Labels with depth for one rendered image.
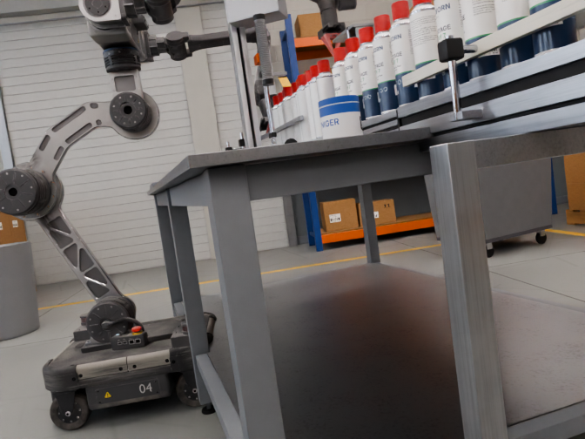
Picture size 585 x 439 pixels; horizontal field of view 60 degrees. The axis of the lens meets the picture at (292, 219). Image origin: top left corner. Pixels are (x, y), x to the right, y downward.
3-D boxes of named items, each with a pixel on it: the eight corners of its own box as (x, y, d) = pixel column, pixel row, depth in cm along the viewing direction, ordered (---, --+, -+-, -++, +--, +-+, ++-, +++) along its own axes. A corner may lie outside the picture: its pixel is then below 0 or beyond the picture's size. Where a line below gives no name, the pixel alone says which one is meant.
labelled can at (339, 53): (363, 127, 127) (353, 44, 125) (345, 129, 125) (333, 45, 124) (354, 130, 132) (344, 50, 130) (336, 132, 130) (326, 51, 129)
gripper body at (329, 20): (334, 37, 181) (331, 16, 180) (346, 27, 171) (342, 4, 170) (317, 37, 179) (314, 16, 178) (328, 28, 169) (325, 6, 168)
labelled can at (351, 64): (377, 123, 120) (366, 35, 118) (358, 124, 118) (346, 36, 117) (367, 125, 125) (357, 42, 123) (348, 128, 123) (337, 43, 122)
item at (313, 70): (337, 136, 143) (326, 63, 141) (319, 138, 141) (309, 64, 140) (330, 138, 147) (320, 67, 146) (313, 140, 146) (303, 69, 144)
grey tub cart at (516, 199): (500, 238, 460) (489, 132, 453) (563, 241, 403) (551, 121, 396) (424, 256, 423) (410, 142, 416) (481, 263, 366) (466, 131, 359)
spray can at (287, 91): (305, 146, 166) (296, 84, 165) (289, 148, 166) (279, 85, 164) (303, 147, 171) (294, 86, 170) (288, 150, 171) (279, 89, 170)
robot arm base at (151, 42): (151, 63, 227) (146, 36, 226) (168, 60, 228) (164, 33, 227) (147, 57, 218) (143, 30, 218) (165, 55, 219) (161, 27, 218)
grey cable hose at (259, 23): (275, 83, 154) (265, 13, 152) (264, 84, 153) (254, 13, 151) (272, 85, 157) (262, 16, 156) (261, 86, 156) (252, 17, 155)
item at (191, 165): (781, 94, 113) (780, 84, 112) (189, 168, 74) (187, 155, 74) (366, 165, 313) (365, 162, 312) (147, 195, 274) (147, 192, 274)
